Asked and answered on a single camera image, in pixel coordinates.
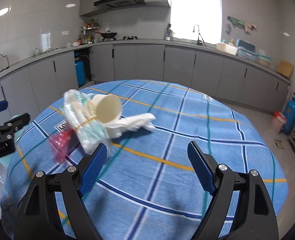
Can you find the blue gas cylinder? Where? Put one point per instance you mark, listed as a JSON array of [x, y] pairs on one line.
[[289, 114]]

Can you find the gas stove burner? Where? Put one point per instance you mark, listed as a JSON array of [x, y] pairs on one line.
[[123, 38]]

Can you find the pink plastic wrapper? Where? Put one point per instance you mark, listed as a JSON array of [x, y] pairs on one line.
[[62, 144]]

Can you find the grey lower kitchen cabinets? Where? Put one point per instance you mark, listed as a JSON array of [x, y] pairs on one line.
[[32, 85]]

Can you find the white plastic basin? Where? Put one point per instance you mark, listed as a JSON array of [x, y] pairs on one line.
[[226, 48]]

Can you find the black wok pan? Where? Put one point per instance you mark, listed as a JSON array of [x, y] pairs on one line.
[[107, 35]]

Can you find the blue plaid tablecloth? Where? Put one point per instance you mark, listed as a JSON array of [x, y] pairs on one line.
[[147, 188]]

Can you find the wooden cutting board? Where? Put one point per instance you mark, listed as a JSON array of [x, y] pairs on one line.
[[285, 69]]

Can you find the blue dish rack box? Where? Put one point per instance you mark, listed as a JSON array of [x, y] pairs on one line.
[[246, 50]]

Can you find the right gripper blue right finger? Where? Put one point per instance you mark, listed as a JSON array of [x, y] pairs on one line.
[[254, 216]]

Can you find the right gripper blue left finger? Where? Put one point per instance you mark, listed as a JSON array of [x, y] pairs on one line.
[[38, 216]]

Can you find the red white plastic bag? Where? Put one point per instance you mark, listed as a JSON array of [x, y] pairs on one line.
[[278, 121]]

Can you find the white paper cup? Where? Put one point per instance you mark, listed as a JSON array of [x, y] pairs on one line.
[[107, 108]]

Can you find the utensil holder jar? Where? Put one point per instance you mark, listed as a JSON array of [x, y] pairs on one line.
[[168, 33]]

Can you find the kitchen sink faucet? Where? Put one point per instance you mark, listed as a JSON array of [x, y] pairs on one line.
[[200, 41]]

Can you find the black range hood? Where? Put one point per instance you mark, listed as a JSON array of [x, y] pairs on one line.
[[116, 4]]

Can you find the spice rack with bottles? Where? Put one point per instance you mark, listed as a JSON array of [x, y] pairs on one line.
[[89, 32]]

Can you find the bundled plastic packet rubber band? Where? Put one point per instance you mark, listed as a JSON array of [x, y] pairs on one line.
[[78, 111]]

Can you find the crumpled white tissue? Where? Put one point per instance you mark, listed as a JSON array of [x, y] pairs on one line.
[[117, 128]]

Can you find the blue water filter tank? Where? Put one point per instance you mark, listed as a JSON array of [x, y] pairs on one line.
[[80, 71]]

